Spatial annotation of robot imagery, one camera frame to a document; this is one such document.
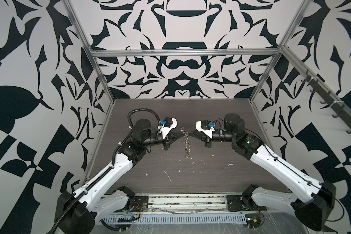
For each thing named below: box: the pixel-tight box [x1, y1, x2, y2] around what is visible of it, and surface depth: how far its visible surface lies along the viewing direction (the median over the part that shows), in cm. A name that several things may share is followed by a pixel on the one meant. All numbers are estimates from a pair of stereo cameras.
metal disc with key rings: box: [184, 131, 191, 159], surface depth 66 cm
